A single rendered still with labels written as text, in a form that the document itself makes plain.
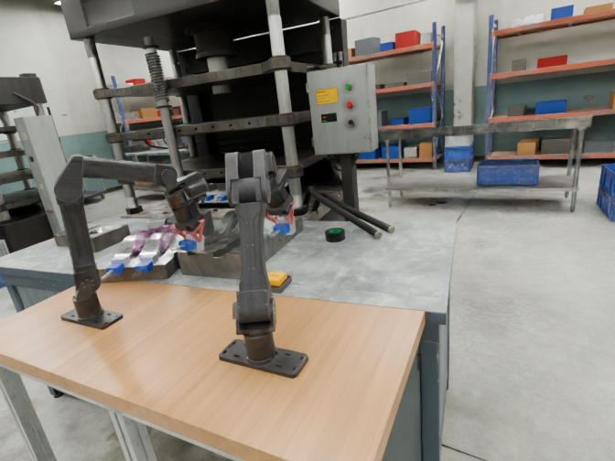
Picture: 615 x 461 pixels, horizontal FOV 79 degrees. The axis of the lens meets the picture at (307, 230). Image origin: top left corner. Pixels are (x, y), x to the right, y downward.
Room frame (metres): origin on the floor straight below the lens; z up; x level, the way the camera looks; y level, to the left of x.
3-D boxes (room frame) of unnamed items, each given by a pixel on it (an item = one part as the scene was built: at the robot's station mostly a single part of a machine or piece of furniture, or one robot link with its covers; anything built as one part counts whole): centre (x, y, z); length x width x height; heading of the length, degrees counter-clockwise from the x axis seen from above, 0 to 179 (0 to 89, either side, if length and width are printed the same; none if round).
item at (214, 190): (2.35, 0.40, 0.87); 0.50 x 0.27 x 0.17; 155
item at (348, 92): (1.94, -0.25, 0.74); 0.31 x 0.22 x 1.47; 65
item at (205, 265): (1.40, 0.24, 0.87); 0.50 x 0.26 x 0.14; 155
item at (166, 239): (1.46, 0.59, 0.90); 0.26 x 0.18 x 0.08; 173
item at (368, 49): (7.33, -1.72, 1.17); 2.06 x 0.65 x 2.34; 56
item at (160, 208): (2.44, 0.41, 0.76); 1.30 x 0.84 x 0.07; 65
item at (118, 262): (1.20, 0.68, 0.86); 0.13 x 0.05 x 0.05; 173
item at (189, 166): (2.44, 0.40, 0.96); 1.29 x 0.83 x 0.18; 65
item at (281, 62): (2.44, 0.40, 1.45); 1.29 x 0.82 x 0.19; 65
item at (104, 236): (1.71, 0.98, 0.84); 0.20 x 0.15 x 0.07; 155
